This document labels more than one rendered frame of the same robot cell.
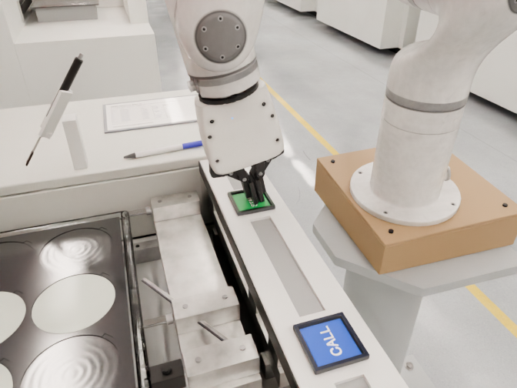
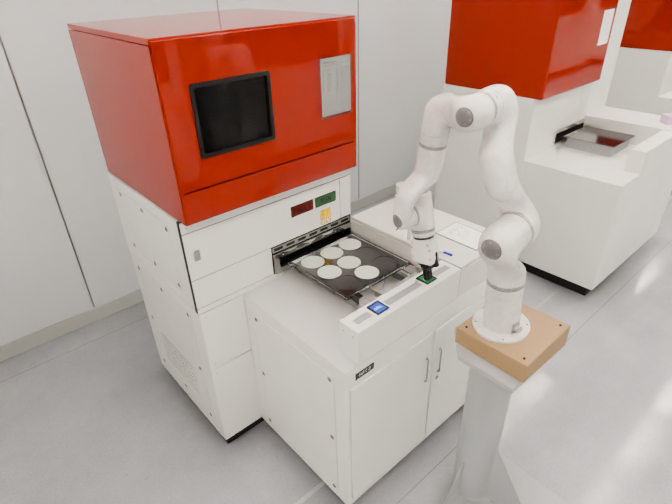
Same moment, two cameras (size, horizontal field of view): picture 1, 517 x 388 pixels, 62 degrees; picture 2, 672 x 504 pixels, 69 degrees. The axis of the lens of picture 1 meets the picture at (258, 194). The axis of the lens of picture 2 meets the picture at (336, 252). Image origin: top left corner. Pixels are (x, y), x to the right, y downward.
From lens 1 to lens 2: 1.46 m
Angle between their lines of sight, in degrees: 56
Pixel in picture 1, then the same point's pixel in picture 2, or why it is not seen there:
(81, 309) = (365, 274)
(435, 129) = (490, 294)
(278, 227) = (418, 288)
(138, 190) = not seen: hidden behind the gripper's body
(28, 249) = (377, 254)
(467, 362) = not seen: outside the picture
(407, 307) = (480, 382)
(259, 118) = (425, 249)
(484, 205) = (517, 351)
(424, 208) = (490, 331)
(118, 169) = not seen: hidden behind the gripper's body
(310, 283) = (397, 300)
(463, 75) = (497, 276)
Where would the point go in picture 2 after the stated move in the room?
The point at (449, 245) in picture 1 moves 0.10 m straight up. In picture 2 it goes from (486, 352) to (490, 329)
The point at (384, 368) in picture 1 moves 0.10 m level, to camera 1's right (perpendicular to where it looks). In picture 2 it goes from (377, 318) to (392, 336)
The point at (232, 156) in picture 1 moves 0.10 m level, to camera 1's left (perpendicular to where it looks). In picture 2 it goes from (416, 256) to (402, 244)
